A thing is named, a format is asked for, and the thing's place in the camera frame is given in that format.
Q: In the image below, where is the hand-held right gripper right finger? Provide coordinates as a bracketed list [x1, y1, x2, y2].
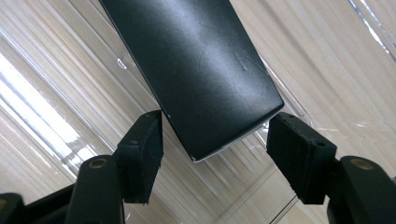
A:
[265, 111, 396, 224]

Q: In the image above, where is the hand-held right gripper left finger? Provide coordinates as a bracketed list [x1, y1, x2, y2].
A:
[64, 109, 164, 224]

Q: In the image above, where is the clear plastic tray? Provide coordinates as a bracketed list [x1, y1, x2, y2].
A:
[0, 0, 396, 224]

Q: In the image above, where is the long black box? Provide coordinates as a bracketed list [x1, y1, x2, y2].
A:
[99, 0, 286, 163]

